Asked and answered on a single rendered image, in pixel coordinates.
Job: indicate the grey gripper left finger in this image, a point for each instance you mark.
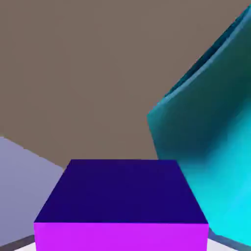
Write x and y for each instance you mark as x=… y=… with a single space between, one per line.
x=19 y=246

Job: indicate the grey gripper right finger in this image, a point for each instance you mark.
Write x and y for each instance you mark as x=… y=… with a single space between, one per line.
x=219 y=245

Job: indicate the small purple cube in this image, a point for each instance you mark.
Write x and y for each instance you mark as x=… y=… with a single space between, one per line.
x=121 y=196

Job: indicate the large cyan box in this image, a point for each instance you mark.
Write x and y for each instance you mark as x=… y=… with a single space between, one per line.
x=207 y=137

